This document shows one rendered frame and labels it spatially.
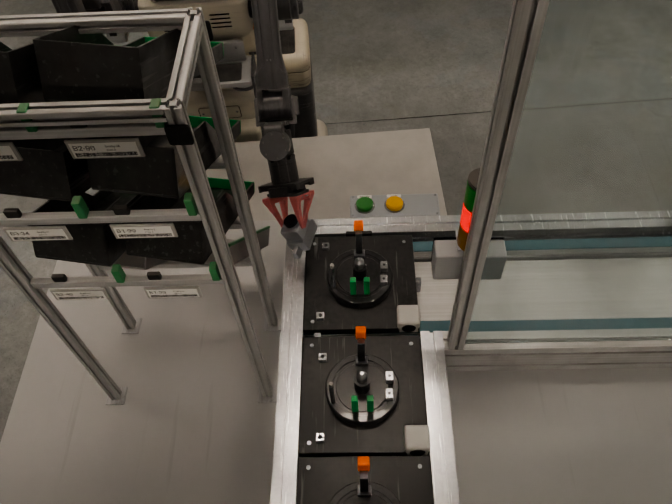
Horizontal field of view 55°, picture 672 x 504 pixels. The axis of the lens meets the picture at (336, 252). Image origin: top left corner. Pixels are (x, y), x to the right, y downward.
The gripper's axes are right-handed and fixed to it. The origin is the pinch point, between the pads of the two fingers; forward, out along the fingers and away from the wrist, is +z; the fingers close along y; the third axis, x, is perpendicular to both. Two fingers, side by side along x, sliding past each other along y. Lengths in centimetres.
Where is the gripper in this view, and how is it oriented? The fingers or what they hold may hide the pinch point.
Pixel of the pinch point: (293, 224)
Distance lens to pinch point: 135.4
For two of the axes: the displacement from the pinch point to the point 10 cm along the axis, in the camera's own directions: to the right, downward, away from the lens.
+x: 4.9, -2.8, 8.2
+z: 1.7, 9.6, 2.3
